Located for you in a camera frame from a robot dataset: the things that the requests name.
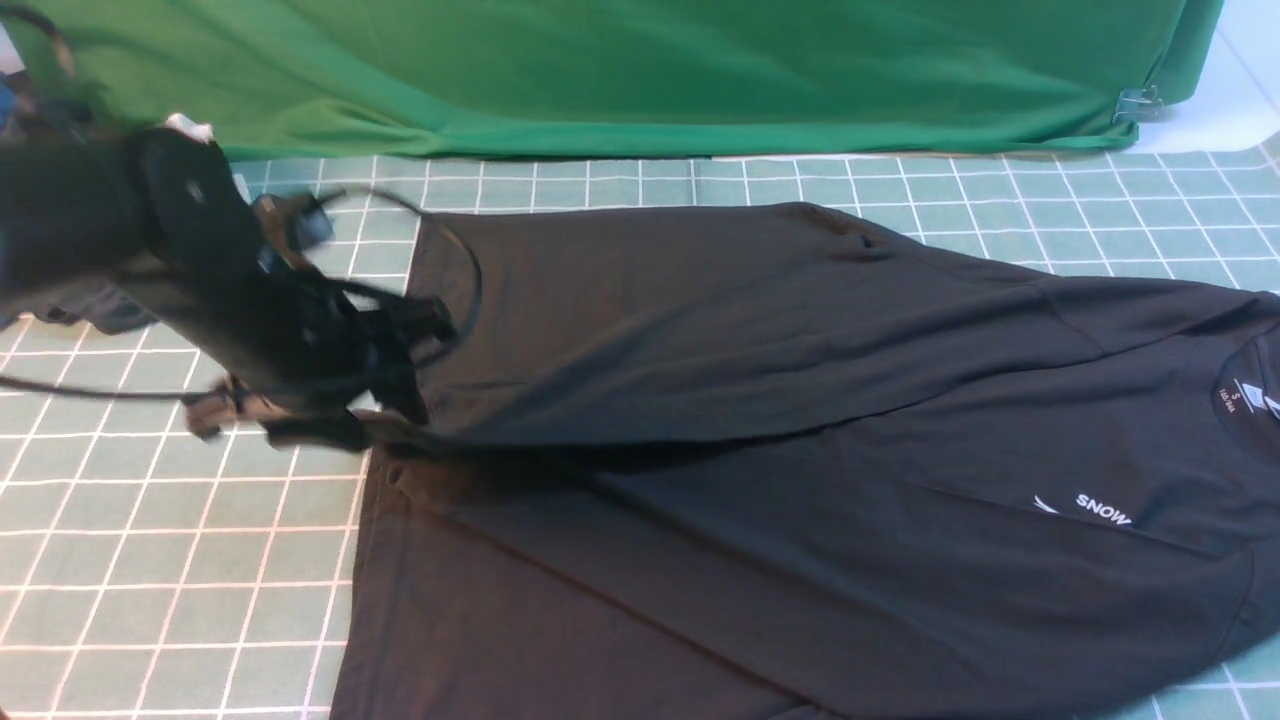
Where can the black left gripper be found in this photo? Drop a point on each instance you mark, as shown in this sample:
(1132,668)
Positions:
(310,358)

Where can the dark gray long-sleeve shirt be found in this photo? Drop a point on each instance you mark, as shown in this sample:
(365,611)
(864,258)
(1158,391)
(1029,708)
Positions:
(784,463)

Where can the green backdrop cloth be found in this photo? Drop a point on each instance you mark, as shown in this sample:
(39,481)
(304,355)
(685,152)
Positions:
(625,79)

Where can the dark gray crumpled garment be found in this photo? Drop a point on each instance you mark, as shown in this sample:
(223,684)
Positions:
(97,303)

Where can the white crumpled garment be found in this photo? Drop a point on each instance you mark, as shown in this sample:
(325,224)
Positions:
(204,133)

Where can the green grid cutting mat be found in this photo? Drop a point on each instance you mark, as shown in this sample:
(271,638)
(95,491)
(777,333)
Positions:
(147,575)

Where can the metal binder clip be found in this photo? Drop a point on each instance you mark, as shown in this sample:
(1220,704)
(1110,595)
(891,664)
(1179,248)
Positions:
(1137,105)

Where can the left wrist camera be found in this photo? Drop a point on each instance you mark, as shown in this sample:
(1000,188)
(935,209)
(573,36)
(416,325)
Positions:
(292,226)

